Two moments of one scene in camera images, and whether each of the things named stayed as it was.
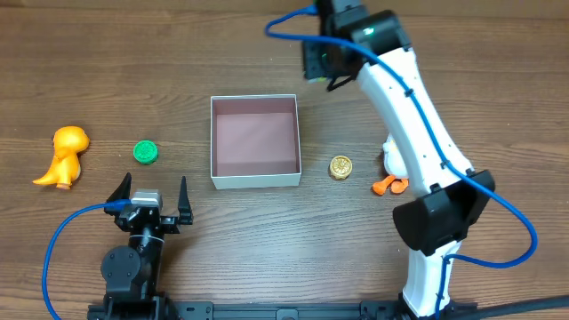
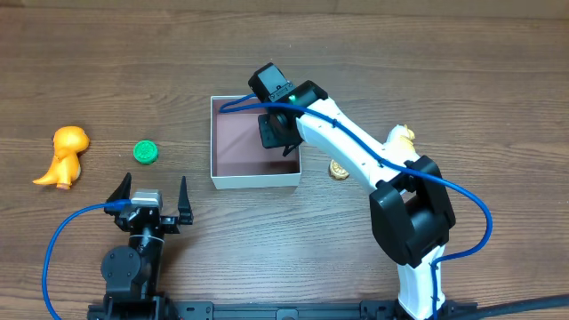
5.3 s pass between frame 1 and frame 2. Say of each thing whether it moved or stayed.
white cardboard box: stayed
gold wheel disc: stayed
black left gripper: stayed
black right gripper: moved
